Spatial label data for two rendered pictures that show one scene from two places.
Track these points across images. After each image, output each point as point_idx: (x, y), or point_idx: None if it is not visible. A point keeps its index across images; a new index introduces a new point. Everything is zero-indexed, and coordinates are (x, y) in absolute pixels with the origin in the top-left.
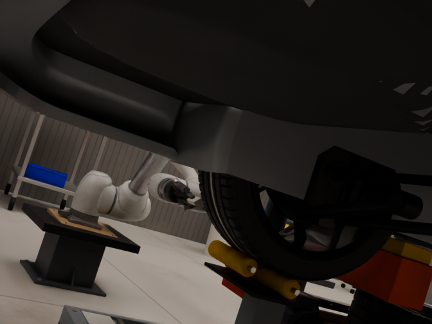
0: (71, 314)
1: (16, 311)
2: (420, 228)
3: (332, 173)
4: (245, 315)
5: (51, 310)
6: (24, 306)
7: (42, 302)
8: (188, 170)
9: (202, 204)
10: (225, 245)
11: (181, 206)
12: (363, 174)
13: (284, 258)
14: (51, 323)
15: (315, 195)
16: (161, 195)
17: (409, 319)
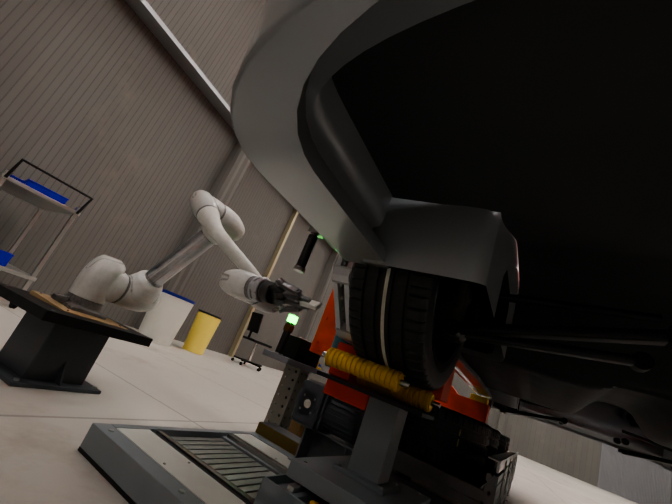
0: (112, 438)
1: (9, 441)
2: (560, 349)
3: (471, 293)
4: (375, 430)
5: (55, 427)
6: (16, 429)
7: (35, 416)
8: (253, 270)
9: (274, 305)
10: (351, 354)
11: (254, 305)
12: (515, 297)
13: (433, 371)
14: (68, 450)
15: (460, 312)
16: (249, 293)
17: (439, 410)
